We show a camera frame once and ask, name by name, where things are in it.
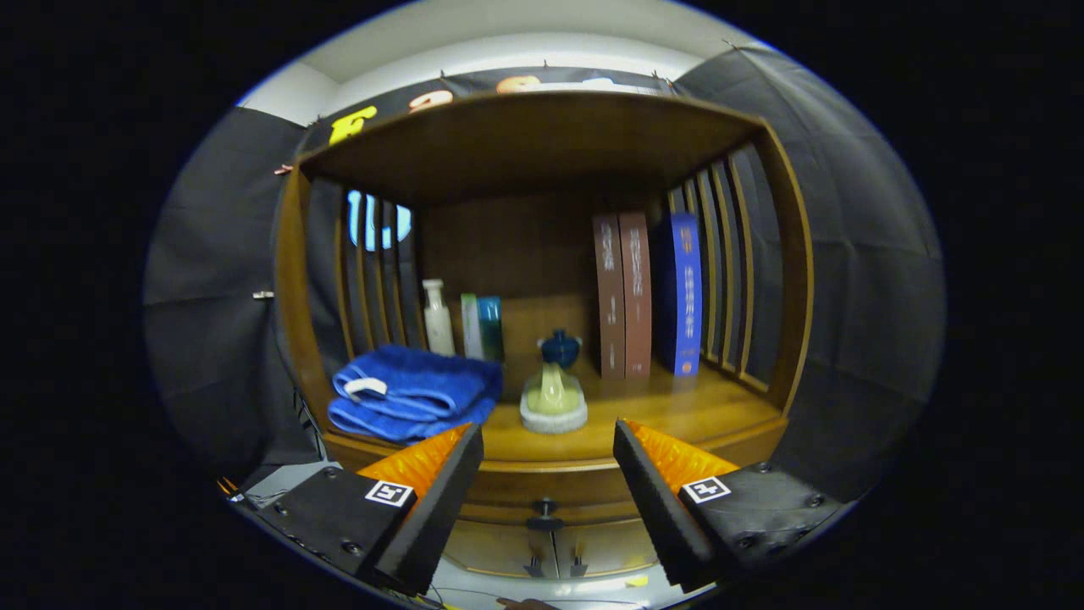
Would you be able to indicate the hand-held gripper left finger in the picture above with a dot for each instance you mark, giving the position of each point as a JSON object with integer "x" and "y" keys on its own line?
{"x": 432, "y": 517}

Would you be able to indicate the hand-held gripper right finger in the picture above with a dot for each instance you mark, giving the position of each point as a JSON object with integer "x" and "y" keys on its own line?
{"x": 656, "y": 508}

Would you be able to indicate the wooden drawer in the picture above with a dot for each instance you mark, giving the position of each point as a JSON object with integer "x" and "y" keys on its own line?
{"x": 550, "y": 483}

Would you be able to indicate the green scrub brush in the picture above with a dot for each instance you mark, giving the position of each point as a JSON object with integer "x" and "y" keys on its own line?
{"x": 553, "y": 407}

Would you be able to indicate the wooden cabinet door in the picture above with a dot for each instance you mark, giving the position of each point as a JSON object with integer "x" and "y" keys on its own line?
{"x": 605, "y": 546}
{"x": 500, "y": 546}

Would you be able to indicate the wooden countertop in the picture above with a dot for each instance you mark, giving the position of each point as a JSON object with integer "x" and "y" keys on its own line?
{"x": 677, "y": 402}

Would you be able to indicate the wooden cabinet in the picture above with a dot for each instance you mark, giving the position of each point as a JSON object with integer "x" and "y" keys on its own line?
{"x": 508, "y": 246}

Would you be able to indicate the folded blue towel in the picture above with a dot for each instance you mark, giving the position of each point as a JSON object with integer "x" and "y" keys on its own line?
{"x": 406, "y": 390}

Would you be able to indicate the blue lidded teacup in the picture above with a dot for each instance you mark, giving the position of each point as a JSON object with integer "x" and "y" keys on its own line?
{"x": 560, "y": 347}

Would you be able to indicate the green and white tube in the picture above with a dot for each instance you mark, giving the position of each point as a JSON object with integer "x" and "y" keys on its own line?
{"x": 470, "y": 330}

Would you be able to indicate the white pump bottle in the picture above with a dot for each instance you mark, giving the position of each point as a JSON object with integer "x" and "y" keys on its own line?
{"x": 438, "y": 326}

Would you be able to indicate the teal capped bottle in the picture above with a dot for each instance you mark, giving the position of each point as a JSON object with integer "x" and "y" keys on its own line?
{"x": 491, "y": 330}

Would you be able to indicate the reddish brown book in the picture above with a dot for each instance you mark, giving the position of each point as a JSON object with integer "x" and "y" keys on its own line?
{"x": 637, "y": 296}

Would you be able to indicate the blue book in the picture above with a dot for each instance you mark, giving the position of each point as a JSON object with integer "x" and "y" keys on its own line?
{"x": 686, "y": 296}

